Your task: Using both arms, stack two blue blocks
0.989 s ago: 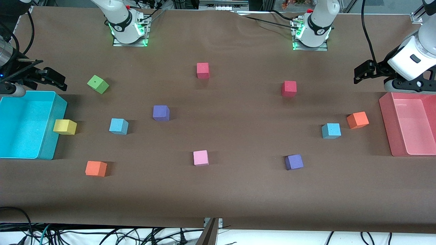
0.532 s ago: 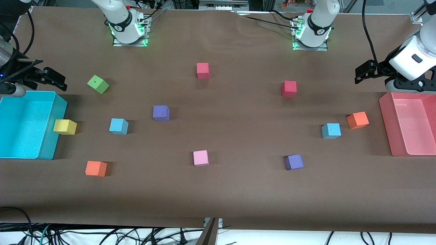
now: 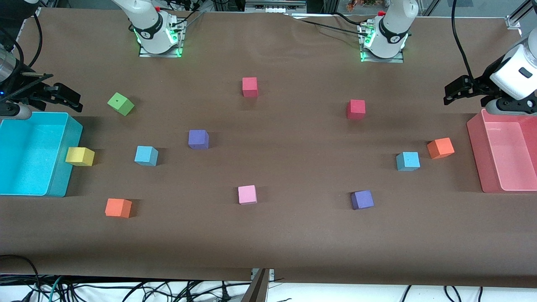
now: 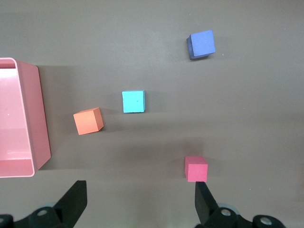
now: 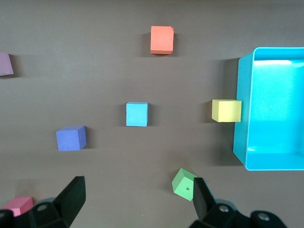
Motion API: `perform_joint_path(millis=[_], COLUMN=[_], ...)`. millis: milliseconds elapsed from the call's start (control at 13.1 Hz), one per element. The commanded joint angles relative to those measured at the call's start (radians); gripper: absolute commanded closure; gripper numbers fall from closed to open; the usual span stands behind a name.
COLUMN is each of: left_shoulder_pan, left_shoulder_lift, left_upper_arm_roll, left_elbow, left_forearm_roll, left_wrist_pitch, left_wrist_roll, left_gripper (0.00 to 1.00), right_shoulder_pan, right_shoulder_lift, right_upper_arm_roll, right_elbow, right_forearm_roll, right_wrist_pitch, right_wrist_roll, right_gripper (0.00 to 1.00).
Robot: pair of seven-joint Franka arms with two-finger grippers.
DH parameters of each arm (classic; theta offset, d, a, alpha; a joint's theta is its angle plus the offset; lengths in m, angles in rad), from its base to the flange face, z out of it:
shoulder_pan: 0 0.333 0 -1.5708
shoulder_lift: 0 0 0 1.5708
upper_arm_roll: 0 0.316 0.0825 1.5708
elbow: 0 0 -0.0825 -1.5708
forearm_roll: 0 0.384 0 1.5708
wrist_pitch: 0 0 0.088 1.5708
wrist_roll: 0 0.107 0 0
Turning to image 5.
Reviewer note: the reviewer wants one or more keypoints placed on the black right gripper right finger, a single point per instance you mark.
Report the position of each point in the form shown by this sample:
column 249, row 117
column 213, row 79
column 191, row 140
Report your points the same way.
column 204, row 204

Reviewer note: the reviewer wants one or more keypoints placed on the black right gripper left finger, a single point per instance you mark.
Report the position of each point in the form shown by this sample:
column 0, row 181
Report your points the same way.
column 71, row 202

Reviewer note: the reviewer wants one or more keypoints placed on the light blue foam block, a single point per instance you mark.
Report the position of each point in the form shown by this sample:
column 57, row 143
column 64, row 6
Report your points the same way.
column 136, row 114

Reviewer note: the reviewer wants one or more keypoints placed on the green foam block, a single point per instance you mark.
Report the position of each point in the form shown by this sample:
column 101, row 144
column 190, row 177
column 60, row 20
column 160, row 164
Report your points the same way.
column 183, row 187

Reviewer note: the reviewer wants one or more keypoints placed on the deep pink foam block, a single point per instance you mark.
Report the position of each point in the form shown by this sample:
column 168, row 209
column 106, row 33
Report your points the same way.
column 17, row 205

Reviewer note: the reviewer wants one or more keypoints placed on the purple foam block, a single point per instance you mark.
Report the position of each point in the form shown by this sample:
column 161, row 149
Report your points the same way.
column 70, row 140

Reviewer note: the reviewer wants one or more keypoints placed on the yellow foam block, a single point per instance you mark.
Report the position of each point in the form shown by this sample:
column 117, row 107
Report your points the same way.
column 226, row 111

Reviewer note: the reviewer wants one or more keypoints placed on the cyan plastic bin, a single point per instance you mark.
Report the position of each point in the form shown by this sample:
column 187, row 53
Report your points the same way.
column 273, row 107

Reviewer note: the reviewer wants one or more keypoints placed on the brown table cover sheet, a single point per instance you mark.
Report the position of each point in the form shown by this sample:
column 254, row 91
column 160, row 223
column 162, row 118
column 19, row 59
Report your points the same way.
column 95, row 71

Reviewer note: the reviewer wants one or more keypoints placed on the light pink foam block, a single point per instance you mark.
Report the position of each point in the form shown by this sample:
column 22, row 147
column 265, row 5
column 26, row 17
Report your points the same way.
column 4, row 64

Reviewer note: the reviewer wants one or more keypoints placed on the orange foam block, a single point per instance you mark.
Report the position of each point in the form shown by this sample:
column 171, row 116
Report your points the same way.
column 161, row 39

